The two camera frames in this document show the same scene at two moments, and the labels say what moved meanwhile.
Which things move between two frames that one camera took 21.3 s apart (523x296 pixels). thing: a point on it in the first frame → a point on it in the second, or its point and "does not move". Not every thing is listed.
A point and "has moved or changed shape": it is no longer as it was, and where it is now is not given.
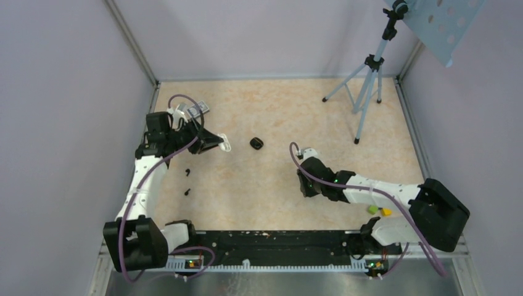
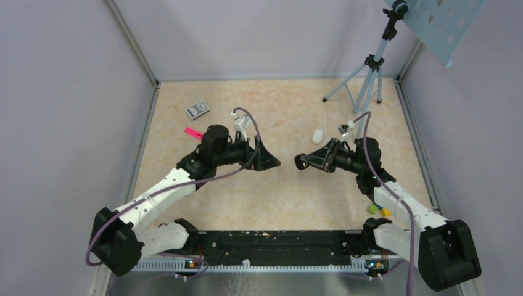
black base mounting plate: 284,248 does not move
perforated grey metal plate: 440,24 does not move
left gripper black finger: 204,147 → 264,164
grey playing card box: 194,110 does not move
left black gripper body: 193,131 → 245,155
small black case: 256,143 has moved or changed shape
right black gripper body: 310,189 → 330,160
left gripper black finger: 209,137 → 263,159
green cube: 372,209 does not move
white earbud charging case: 224,145 has moved or changed shape
